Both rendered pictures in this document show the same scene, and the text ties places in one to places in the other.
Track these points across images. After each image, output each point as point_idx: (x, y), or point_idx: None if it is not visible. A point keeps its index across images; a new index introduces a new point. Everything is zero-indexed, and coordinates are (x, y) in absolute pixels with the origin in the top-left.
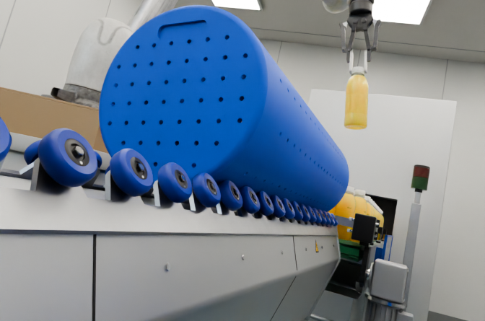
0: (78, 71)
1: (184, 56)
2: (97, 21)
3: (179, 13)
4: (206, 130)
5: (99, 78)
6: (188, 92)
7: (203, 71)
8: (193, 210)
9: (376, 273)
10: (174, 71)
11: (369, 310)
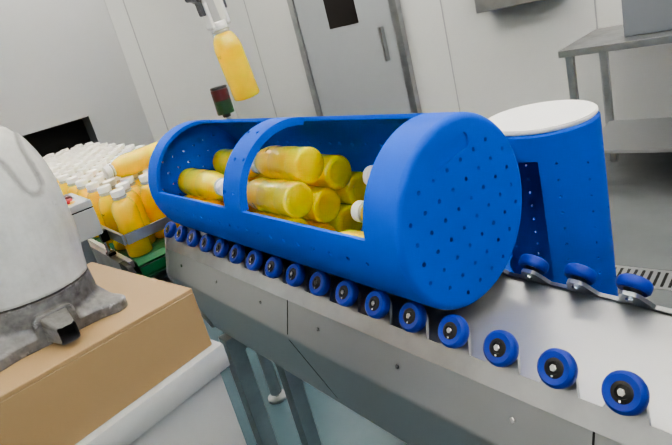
0: (36, 271)
1: (462, 176)
2: None
3: (440, 135)
4: (500, 224)
5: (73, 253)
6: (478, 205)
7: (480, 179)
8: (549, 282)
9: None
10: (460, 195)
11: None
